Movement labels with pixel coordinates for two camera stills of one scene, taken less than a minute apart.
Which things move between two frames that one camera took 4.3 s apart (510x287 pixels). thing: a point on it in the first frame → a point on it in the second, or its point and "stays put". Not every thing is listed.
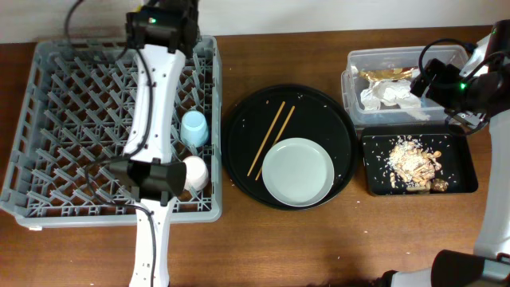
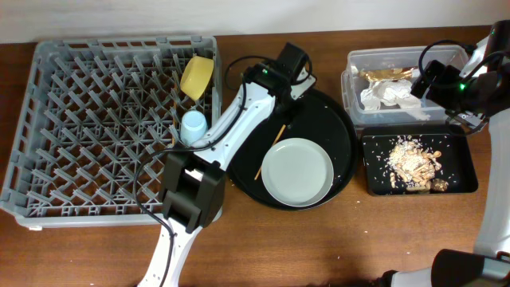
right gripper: [446, 75] stays put
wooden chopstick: [265, 139] → [174, 113]
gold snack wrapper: [394, 73] stays put
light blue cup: [194, 129] stays put
